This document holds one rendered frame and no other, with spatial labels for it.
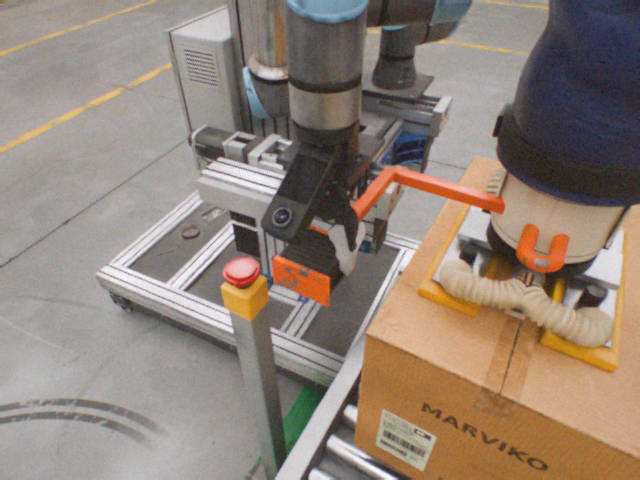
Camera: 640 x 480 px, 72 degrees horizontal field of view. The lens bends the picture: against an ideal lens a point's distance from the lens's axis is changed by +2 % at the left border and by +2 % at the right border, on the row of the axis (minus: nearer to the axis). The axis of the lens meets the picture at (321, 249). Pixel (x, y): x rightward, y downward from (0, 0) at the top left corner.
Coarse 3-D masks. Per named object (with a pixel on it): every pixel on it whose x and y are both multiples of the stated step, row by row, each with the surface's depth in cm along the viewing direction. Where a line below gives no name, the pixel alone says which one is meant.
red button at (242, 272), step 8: (232, 264) 84; (240, 264) 84; (248, 264) 84; (256, 264) 84; (224, 272) 83; (232, 272) 82; (240, 272) 82; (248, 272) 82; (256, 272) 83; (232, 280) 82; (240, 280) 81; (248, 280) 82; (240, 288) 84
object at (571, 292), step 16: (624, 240) 79; (624, 256) 76; (624, 272) 73; (560, 288) 71; (576, 288) 70; (592, 288) 67; (624, 288) 71; (576, 304) 68; (592, 304) 66; (608, 304) 68; (544, 336) 64; (576, 352) 63; (592, 352) 62; (608, 352) 62; (608, 368) 61
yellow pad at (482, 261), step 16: (464, 208) 86; (480, 208) 85; (448, 240) 79; (464, 240) 78; (448, 256) 75; (464, 256) 73; (480, 256) 75; (496, 256) 76; (432, 272) 73; (480, 272) 73; (432, 288) 71; (448, 304) 70; (464, 304) 68; (480, 304) 68
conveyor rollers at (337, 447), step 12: (348, 408) 114; (348, 420) 113; (336, 444) 108; (348, 444) 108; (336, 456) 107; (348, 456) 106; (360, 456) 105; (372, 456) 106; (360, 468) 105; (372, 468) 104; (384, 468) 103
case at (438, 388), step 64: (384, 320) 68; (448, 320) 68; (512, 320) 68; (384, 384) 73; (448, 384) 64; (512, 384) 60; (576, 384) 60; (384, 448) 87; (448, 448) 75; (512, 448) 65; (576, 448) 58
